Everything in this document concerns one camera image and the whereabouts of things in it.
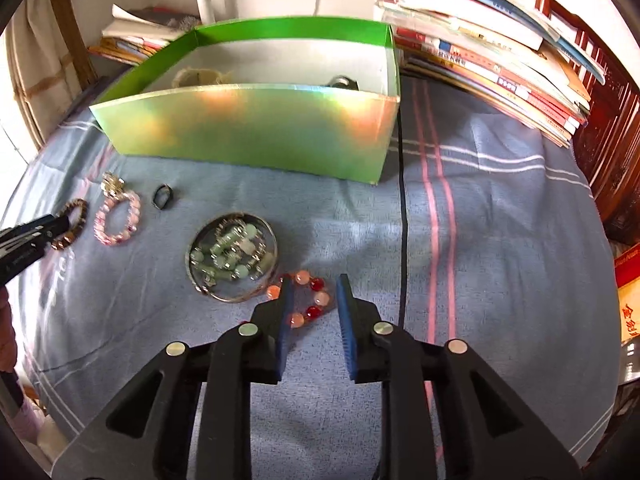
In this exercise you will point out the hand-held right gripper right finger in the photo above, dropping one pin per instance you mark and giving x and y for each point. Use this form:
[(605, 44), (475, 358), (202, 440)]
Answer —
[(346, 327)]

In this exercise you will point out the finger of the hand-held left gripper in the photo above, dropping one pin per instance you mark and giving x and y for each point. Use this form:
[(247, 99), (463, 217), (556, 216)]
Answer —
[(45, 227), (20, 260)]

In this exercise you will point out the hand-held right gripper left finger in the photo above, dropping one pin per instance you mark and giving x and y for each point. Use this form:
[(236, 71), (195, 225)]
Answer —
[(286, 325)]

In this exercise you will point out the silver bangle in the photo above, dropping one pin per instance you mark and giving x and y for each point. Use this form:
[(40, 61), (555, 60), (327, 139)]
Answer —
[(204, 290)]

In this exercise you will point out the green cardboard box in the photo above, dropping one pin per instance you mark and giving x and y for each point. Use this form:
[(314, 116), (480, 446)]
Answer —
[(250, 125)]

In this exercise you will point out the person's left forearm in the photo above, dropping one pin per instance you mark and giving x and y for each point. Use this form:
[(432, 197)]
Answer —
[(6, 330)]

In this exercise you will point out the pale pink cloth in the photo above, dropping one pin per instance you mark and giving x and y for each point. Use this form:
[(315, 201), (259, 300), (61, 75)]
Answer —
[(25, 425)]

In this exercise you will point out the blue plaid blanket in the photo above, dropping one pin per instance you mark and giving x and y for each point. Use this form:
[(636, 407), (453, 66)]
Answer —
[(500, 260)]

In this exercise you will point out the beige curtain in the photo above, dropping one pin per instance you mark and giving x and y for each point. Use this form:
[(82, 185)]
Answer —
[(30, 60)]

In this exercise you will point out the small stack of books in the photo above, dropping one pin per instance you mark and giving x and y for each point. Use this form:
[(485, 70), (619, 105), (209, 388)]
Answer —
[(130, 30)]

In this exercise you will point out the black wristwatch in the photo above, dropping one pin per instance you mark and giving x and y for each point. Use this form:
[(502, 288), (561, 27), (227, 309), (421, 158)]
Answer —
[(342, 82)]

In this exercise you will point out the red yellow box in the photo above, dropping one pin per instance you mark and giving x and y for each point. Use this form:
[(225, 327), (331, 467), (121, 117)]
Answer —
[(630, 310)]

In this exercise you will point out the large stack of books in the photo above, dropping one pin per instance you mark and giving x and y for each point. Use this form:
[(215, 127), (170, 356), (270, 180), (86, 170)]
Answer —
[(475, 50)]

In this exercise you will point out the dark wooden headboard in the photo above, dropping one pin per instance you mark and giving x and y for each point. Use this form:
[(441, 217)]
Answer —
[(615, 110)]

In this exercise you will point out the brown wooden frame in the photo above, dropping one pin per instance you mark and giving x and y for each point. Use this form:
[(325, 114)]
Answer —
[(70, 25)]

